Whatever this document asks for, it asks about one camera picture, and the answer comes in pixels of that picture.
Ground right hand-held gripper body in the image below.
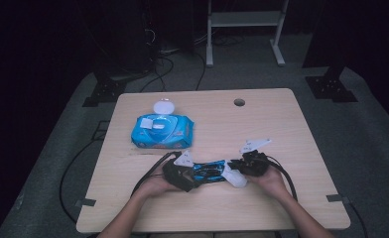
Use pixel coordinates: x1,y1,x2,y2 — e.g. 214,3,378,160
239,138,272,178

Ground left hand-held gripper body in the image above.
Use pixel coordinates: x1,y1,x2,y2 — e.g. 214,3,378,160
162,149,195,190

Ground white wet wipe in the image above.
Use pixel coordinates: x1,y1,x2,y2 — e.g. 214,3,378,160
222,160,249,189

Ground blue toy car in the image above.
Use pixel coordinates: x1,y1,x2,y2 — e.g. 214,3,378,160
192,160,228,183

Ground blue wet wipes pack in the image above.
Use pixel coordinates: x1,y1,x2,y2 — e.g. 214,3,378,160
130,98,195,150

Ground person's left hand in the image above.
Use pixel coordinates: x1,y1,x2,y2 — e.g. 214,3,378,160
132,173,184,202

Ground person's right hand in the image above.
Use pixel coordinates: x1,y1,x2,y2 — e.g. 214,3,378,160
246,167,291,201

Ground grey tape strip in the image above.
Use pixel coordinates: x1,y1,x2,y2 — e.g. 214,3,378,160
74,197,97,208
325,193,351,204

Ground black stand base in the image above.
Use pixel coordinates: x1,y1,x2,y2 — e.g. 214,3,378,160
81,76,128,108
305,64,359,103

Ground white metal stand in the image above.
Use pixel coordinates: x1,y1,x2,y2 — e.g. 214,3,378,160
205,0,290,67

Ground left hand-held gripper cable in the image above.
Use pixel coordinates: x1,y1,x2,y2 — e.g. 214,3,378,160
130,151,183,196

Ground hand-held gripper cable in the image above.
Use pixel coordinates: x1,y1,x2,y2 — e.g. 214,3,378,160
130,151,183,196
265,155,299,201

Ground right hand-held gripper cable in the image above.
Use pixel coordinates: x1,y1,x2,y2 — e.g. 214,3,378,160
265,155,299,201

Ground black floor cables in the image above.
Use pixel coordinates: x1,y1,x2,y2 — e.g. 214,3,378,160
138,28,245,93

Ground long black floor cable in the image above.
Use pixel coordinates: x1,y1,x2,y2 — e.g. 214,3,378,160
59,120,111,224

